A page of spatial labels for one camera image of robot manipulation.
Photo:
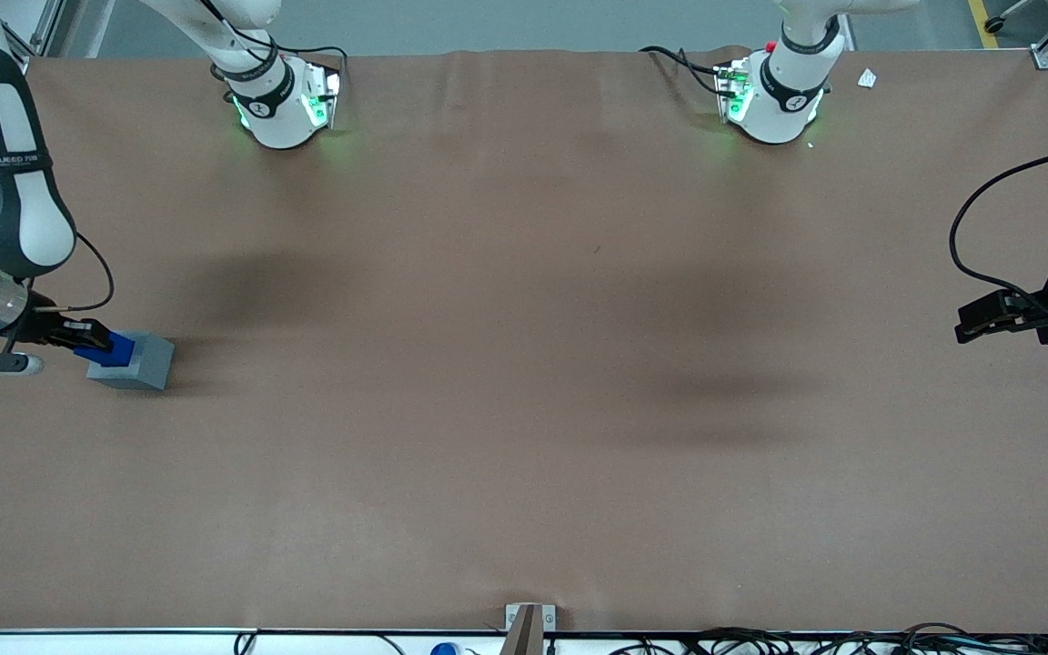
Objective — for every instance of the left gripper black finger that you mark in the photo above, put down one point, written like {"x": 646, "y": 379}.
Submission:
{"x": 988, "y": 332}
{"x": 983, "y": 305}

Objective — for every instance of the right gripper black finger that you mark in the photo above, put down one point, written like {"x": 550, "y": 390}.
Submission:
{"x": 87, "y": 344}
{"x": 78, "y": 325}

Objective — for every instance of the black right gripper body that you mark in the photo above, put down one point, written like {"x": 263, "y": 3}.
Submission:
{"x": 40, "y": 328}

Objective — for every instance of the small blue square part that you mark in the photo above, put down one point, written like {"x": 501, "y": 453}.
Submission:
{"x": 122, "y": 350}

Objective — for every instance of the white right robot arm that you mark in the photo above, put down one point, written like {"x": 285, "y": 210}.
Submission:
{"x": 19, "y": 218}

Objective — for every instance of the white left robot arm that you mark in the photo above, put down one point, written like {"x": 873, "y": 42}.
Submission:
{"x": 783, "y": 91}

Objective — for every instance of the gray square base block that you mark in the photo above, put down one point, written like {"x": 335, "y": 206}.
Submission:
{"x": 146, "y": 364}

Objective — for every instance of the white paper scrap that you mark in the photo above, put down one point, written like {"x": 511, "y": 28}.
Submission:
{"x": 867, "y": 78}

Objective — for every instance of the black caster wheel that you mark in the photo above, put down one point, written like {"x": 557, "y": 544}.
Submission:
{"x": 995, "y": 23}

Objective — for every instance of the brown table mat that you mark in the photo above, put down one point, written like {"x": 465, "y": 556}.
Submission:
{"x": 524, "y": 409}

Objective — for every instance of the blue round cap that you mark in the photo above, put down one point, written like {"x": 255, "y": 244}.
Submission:
{"x": 444, "y": 649}

